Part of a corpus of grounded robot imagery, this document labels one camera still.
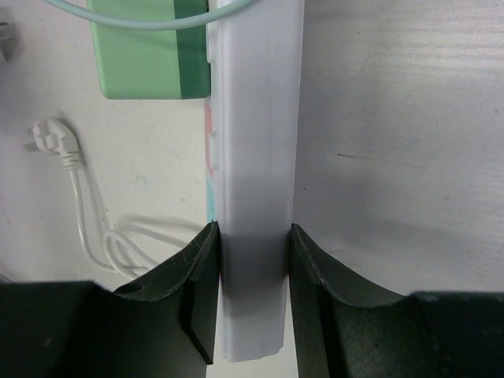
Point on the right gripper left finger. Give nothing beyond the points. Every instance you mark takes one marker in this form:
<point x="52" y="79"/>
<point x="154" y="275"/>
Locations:
<point x="162" y="324"/>

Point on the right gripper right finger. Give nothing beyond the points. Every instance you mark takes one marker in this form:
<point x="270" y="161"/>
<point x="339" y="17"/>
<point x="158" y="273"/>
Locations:
<point x="348" y="326"/>

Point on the white power strip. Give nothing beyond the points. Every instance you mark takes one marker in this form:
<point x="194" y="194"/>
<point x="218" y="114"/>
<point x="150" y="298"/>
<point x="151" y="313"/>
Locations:
<point x="255" y="59"/>

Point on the green charger plug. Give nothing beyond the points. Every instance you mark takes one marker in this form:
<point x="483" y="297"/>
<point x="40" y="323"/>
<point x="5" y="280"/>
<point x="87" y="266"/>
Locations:
<point x="134" y="64"/>

